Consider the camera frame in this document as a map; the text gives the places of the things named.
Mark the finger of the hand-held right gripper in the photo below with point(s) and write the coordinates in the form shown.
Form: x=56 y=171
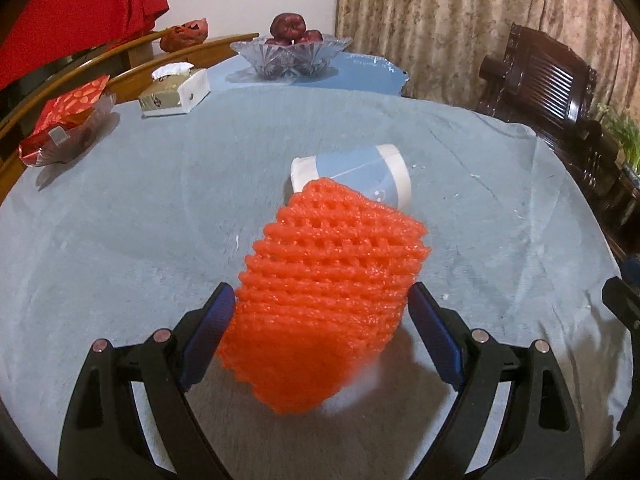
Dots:
x=625 y=300

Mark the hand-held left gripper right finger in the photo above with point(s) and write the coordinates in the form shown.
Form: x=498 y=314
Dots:
x=435 y=332

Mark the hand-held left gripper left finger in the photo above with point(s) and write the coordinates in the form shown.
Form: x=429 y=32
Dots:
x=210 y=332

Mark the large orange foam net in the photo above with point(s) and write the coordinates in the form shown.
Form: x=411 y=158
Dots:
x=325 y=285

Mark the light blue blanket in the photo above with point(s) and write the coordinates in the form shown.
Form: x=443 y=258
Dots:
x=150 y=210

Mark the green potted plant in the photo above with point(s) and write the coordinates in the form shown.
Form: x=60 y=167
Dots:
x=622 y=132

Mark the blue and white paper cup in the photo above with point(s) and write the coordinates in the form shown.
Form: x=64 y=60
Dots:
x=360 y=170

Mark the dark wooden chair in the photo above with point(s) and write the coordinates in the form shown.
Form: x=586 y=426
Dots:
x=545 y=95

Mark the white tissue box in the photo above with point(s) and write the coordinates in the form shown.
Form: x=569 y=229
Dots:
x=175 y=92

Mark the shiny red snack packet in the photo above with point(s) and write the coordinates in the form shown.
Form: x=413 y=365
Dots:
x=65 y=110

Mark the glass fruit bowl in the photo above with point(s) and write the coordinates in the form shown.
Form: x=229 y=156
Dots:
x=285 y=60

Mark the curved wooden bench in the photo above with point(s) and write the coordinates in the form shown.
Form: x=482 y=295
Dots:
x=125 y=55

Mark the orange red crumpled bag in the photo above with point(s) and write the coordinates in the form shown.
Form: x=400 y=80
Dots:
x=185 y=35

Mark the beige patterned curtain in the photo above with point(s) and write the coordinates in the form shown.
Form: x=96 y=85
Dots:
x=440 y=20

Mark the small dark red apple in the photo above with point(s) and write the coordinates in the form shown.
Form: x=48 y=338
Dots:
x=311 y=36

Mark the large dark red apple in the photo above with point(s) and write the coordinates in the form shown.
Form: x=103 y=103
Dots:
x=287 y=27

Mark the red cloth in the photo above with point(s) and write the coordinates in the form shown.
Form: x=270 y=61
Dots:
x=75 y=10

